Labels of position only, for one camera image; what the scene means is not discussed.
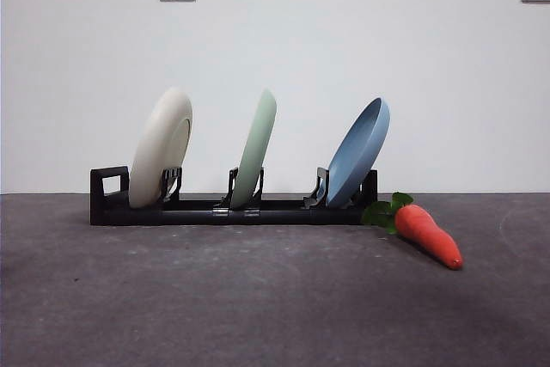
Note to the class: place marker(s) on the pale green plate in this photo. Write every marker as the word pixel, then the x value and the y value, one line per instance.
pixel 253 148

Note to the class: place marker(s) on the orange carrot with green leaves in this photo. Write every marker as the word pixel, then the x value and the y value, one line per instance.
pixel 421 229

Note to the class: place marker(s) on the blue plate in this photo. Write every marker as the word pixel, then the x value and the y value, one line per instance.
pixel 356 156

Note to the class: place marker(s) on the black plate rack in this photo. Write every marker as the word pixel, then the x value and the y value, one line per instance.
pixel 193 216

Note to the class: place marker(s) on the cream white plate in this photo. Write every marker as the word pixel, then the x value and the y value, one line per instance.
pixel 154 148

